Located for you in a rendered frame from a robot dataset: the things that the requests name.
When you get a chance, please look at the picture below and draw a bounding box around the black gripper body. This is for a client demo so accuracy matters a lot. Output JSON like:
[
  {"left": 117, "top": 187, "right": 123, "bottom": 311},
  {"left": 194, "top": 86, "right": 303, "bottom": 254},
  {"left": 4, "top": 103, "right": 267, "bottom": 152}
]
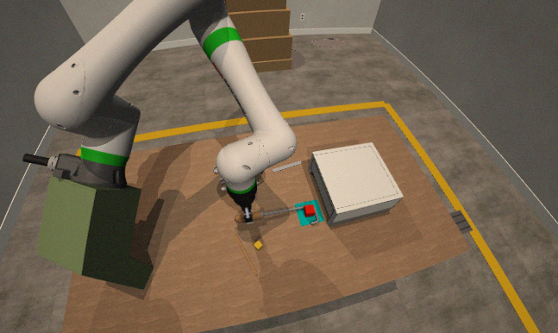
[{"left": 234, "top": 195, "right": 255, "bottom": 211}]

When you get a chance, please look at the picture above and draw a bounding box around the teal square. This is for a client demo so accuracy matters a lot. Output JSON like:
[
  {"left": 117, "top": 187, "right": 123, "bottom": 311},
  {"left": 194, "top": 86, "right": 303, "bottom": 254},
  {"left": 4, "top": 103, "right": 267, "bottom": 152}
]
[{"left": 295, "top": 200, "right": 324, "bottom": 226}]

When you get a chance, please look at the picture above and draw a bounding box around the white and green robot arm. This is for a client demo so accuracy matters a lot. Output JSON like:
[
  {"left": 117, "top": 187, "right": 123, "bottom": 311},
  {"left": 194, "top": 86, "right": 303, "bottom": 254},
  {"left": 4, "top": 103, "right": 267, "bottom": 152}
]
[{"left": 22, "top": 0, "right": 297, "bottom": 202}]

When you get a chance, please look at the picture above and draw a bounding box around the grey flat bar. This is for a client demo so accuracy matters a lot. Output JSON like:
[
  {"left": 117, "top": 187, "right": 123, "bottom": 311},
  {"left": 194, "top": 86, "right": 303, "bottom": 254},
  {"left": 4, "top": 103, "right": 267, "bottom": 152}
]
[{"left": 273, "top": 160, "right": 302, "bottom": 172}]

